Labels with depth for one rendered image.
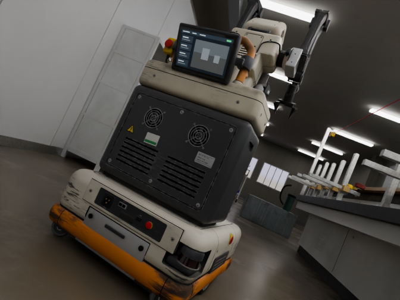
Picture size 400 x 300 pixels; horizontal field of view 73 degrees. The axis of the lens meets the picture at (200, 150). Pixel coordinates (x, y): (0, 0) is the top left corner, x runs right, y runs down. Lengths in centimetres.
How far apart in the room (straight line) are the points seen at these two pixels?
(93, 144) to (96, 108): 38
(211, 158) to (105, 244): 47
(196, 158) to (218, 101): 22
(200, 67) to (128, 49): 213
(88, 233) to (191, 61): 73
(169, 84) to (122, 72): 198
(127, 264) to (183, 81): 69
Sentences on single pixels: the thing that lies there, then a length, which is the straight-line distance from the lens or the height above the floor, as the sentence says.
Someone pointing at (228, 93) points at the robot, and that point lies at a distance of 101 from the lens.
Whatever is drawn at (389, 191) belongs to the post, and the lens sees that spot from 199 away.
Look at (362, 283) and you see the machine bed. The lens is 236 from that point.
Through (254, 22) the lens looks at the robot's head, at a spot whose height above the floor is 130.
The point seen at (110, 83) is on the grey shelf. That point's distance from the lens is 308.
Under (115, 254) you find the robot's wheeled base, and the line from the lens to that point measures 101.
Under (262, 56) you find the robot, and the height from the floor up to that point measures 111.
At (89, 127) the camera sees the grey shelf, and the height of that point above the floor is 39.
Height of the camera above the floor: 46
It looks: 4 degrees up
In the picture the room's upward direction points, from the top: 24 degrees clockwise
